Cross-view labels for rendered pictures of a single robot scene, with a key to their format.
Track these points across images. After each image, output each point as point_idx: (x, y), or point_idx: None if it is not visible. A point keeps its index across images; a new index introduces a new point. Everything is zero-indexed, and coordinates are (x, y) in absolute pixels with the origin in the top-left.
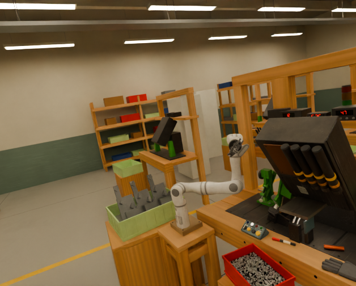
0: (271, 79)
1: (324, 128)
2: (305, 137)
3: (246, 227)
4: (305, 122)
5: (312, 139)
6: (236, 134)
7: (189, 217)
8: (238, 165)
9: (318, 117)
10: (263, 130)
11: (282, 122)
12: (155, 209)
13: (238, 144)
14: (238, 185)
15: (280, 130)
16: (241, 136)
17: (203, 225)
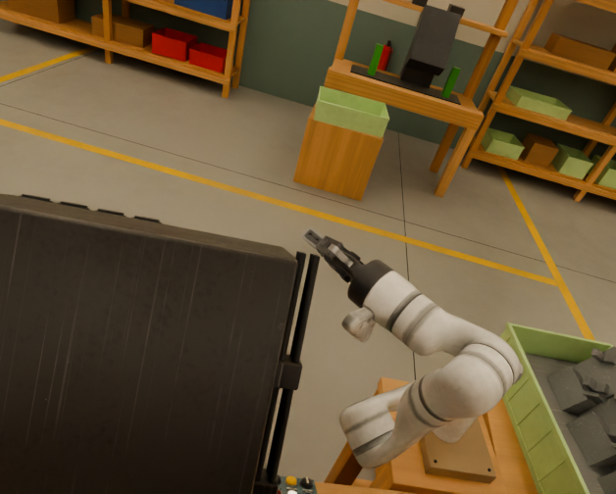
0: None
1: None
2: (75, 208)
3: (301, 482)
4: (73, 214)
5: (47, 202)
6: (485, 361)
7: (473, 462)
8: (396, 413)
9: (7, 203)
10: (275, 248)
11: (194, 236)
12: (540, 403)
13: (336, 257)
14: (348, 408)
15: (186, 231)
16: (459, 374)
17: (426, 477)
